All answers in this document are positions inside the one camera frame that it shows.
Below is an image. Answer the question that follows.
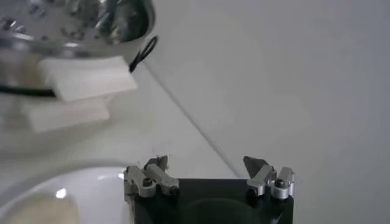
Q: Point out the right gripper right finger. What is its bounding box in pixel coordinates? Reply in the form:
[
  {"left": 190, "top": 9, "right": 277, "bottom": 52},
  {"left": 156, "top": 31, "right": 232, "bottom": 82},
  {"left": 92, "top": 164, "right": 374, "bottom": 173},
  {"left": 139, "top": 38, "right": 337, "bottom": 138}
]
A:
[{"left": 243, "top": 155, "right": 296, "bottom": 200}]

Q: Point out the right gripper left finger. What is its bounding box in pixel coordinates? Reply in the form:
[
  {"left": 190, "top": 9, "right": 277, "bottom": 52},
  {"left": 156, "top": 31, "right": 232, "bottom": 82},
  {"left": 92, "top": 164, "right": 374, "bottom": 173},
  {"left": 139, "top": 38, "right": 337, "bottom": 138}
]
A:
[{"left": 123, "top": 155, "right": 180, "bottom": 203}]

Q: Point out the white steamed baozi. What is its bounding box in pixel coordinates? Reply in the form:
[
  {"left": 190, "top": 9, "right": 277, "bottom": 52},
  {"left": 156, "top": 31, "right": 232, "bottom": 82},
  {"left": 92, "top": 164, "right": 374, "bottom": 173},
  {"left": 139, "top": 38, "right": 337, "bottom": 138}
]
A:
[{"left": 4, "top": 194, "right": 80, "bottom": 224}]

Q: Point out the white round plate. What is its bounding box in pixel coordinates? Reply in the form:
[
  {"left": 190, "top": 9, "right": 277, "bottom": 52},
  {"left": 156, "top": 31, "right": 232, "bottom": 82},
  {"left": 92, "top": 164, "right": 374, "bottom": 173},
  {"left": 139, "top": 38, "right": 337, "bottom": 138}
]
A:
[{"left": 0, "top": 164, "right": 130, "bottom": 224}]

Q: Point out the white electric cooker base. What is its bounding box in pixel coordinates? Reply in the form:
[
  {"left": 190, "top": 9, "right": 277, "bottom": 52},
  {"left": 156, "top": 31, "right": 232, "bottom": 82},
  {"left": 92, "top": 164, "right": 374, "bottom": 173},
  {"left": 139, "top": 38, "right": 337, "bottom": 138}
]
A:
[{"left": 0, "top": 45, "right": 138, "bottom": 134}]

